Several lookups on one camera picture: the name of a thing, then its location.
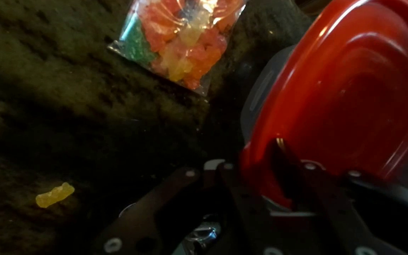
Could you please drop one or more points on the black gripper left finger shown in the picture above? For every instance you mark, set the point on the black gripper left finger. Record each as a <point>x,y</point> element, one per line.
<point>156,212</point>

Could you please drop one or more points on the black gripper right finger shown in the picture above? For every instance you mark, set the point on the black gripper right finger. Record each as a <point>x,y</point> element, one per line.
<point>336,202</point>

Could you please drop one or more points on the red plastic bowl lid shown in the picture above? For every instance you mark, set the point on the red plastic bowl lid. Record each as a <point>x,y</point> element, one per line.
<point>355,85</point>

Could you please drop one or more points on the clear bag of gummy candy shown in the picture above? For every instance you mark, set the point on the clear bag of gummy candy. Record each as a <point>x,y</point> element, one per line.
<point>180,42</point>

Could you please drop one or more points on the loose yellow gummy candy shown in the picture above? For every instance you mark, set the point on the loose yellow gummy candy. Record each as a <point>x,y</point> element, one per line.
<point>56,194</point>

